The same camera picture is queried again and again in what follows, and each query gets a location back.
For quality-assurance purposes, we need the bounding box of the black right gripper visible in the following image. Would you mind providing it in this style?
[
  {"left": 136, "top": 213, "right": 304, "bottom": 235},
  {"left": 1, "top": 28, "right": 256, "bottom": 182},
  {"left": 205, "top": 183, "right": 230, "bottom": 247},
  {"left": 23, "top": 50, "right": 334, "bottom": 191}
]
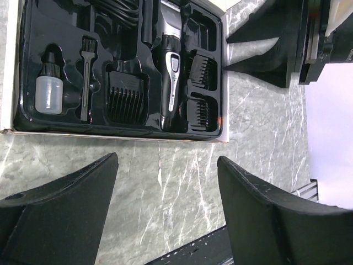
[{"left": 224, "top": 0, "right": 352, "bottom": 88}]

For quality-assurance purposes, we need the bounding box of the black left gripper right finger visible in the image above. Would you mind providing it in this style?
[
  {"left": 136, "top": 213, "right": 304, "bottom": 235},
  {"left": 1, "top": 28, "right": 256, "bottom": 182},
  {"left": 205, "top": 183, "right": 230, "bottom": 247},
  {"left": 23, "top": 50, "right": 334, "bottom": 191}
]
[{"left": 217, "top": 156, "right": 352, "bottom": 264}]

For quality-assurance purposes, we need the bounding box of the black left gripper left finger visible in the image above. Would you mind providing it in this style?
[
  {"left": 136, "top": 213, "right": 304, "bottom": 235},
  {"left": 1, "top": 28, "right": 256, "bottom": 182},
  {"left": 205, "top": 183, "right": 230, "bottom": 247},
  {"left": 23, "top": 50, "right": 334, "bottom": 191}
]
[{"left": 1, "top": 153, "right": 119, "bottom": 264}]

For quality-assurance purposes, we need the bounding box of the black comb guard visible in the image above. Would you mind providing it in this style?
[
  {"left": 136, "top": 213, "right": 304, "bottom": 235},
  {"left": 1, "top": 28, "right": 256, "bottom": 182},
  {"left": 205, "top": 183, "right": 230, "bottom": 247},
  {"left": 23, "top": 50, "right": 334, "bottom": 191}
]
[
  {"left": 186, "top": 92, "right": 218, "bottom": 133},
  {"left": 189, "top": 50, "right": 218, "bottom": 91},
  {"left": 107, "top": 71, "right": 146, "bottom": 125}
]

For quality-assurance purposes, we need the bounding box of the black silver hair clipper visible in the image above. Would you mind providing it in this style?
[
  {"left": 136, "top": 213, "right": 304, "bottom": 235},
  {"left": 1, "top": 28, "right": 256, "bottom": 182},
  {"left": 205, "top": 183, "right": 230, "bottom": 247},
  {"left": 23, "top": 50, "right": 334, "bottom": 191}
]
[{"left": 158, "top": 1, "right": 182, "bottom": 131}]

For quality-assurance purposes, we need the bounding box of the white clipper kit box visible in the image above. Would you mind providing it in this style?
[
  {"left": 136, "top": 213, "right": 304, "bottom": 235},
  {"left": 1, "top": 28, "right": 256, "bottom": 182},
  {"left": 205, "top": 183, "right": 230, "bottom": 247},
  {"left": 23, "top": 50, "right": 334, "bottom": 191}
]
[{"left": 0, "top": 0, "right": 231, "bottom": 144}]

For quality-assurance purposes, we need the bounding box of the small black cylinder attachment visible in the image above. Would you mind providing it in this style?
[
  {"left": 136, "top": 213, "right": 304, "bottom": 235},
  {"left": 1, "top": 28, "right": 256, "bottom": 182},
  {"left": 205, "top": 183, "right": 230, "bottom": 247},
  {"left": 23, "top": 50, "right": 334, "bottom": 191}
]
[{"left": 141, "top": 0, "right": 153, "bottom": 48}]

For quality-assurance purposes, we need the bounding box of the small oil bottle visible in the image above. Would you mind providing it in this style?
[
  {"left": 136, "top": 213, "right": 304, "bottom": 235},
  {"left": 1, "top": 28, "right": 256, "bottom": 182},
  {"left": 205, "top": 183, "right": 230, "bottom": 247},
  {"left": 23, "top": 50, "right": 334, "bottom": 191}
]
[{"left": 35, "top": 45, "right": 63, "bottom": 115}]

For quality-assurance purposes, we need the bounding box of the small cleaning brush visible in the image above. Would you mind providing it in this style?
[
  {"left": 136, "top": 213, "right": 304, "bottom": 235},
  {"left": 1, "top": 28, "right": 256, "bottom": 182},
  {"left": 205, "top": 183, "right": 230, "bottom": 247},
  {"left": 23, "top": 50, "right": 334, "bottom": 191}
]
[{"left": 80, "top": 37, "right": 97, "bottom": 121}]

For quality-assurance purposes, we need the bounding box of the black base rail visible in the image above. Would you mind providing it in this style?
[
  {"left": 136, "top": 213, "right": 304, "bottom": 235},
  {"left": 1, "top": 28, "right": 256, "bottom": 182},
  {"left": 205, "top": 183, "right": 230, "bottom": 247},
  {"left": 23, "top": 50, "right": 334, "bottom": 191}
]
[{"left": 147, "top": 226, "right": 234, "bottom": 265}]

